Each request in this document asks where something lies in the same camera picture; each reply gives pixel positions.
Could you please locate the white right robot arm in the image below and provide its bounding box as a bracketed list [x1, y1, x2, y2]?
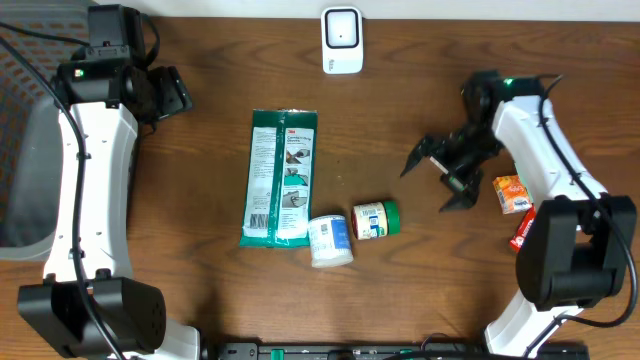
[404, 70, 639, 359]

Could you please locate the orange tissue pack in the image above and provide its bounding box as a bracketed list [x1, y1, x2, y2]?
[492, 175, 533, 214]

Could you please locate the white lid blue jar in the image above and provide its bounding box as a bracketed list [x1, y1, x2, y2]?
[308, 215, 354, 268]

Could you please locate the white barcode scanner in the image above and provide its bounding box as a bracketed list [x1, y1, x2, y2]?
[320, 6, 364, 75]

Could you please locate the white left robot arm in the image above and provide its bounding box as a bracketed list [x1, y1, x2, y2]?
[18, 60, 209, 359]

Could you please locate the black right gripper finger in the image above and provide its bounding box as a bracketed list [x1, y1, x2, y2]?
[400, 135, 434, 177]
[439, 172, 483, 212]

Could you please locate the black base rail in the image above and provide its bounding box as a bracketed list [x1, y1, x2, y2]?
[214, 341, 591, 360]

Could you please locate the red snack wrapper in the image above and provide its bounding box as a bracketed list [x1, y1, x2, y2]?
[509, 207, 536, 252]

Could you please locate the grey plastic shopping basket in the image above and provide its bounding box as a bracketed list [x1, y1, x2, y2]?
[1, 0, 94, 261]

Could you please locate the large green 3M package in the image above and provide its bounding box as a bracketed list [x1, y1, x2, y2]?
[239, 109, 318, 249]

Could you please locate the green lid jar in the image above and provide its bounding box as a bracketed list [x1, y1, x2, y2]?
[351, 201, 401, 240]

